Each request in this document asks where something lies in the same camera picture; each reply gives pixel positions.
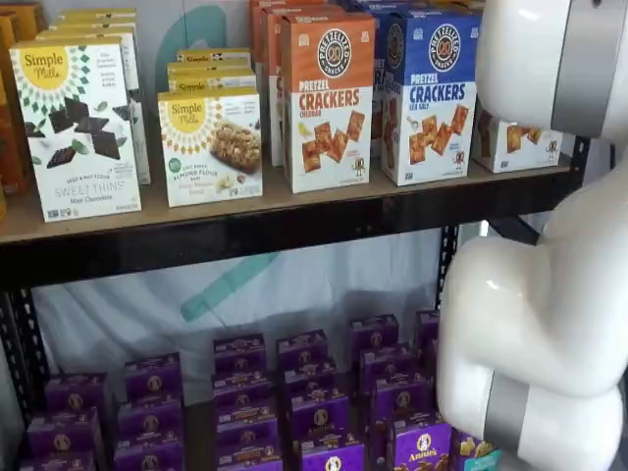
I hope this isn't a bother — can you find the yellow honey mustard crackers box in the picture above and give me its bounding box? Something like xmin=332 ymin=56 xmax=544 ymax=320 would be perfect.
xmin=470 ymin=105 xmax=564 ymax=174

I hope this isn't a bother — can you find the blue sea salt crackers box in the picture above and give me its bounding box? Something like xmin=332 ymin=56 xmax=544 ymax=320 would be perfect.
xmin=381 ymin=10 xmax=483 ymax=187
xmin=338 ymin=0 xmax=485 ymax=158

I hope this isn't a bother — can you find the orange cheddar pretzel crackers box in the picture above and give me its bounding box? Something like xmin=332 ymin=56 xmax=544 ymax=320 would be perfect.
xmin=261 ymin=4 xmax=344 ymax=168
xmin=280 ymin=11 xmax=378 ymax=194
xmin=248 ymin=0 xmax=340 ymax=79

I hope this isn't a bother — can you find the wooden shelf board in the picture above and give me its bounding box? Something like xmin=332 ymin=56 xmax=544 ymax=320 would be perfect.
xmin=0 ymin=151 xmax=574 ymax=245

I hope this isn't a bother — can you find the purple Annie's snack box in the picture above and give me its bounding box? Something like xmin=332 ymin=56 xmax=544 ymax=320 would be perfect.
xmin=215 ymin=404 xmax=280 ymax=445
xmin=349 ymin=314 xmax=399 ymax=355
xmin=44 ymin=373 xmax=109 ymax=414
xmin=359 ymin=345 xmax=418 ymax=385
xmin=19 ymin=449 xmax=97 ymax=471
xmin=276 ymin=329 xmax=329 ymax=369
xmin=299 ymin=434 xmax=367 ymax=471
xmin=26 ymin=409 xmax=103 ymax=456
xmin=124 ymin=352 xmax=183 ymax=402
xmin=216 ymin=441 xmax=284 ymax=471
xmin=113 ymin=439 xmax=185 ymax=471
xmin=415 ymin=309 xmax=442 ymax=352
xmin=211 ymin=370 xmax=270 ymax=408
xmin=213 ymin=334 xmax=267 ymax=374
xmin=392 ymin=419 xmax=453 ymax=471
xmin=283 ymin=362 xmax=338 ymax=396
xmin=289 ymin=390 xmax=350 ymax=441
xmin=371 ymin=375 xmax=433 ymax=424
xmin=425 ymin=338 xmax=441 ymax=377
xmin=117 ymin=399 xmax=184 ymax=444

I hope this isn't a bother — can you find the Simple Mills almond bar box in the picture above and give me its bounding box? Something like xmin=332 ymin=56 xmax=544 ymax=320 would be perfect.
xmin=176 ymin=48 xmax=253 ymax=69
xmin=156 ymin=90 xmax=265 ymax=208
xmin=166 ymin=62 xmax=258 ymax=95

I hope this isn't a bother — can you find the black metal shelving rack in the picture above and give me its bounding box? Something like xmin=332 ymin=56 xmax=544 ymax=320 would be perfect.
xmin=0 ymin=135 xmax=591 ymax=471

